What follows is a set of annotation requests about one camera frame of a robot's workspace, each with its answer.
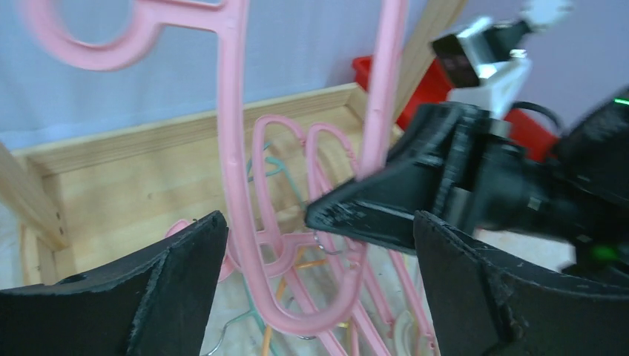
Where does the red plastic bin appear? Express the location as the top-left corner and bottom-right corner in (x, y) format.
(352, 56), (558, 162)

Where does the beige plastic hanger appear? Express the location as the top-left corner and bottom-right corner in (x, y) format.
(392, 311), (418, 356)

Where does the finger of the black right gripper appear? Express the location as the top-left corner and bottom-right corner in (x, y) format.
(305, 159), (443, 254)

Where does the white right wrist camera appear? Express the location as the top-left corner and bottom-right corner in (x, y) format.
(432, 0), (573, 119)

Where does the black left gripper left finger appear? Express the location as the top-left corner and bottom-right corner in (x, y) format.
(1, 211), (228, 356)

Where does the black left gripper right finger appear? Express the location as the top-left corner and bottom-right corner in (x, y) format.
(414, 212), (628, 355)

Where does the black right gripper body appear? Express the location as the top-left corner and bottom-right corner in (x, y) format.
(383, 90), (628, 275)

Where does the large pink plastic hanger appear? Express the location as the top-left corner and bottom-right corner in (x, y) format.
(21, 1), (407, 334)

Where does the wooden hanger rack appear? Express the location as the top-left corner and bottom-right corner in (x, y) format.
(0, 0), (468, 287)

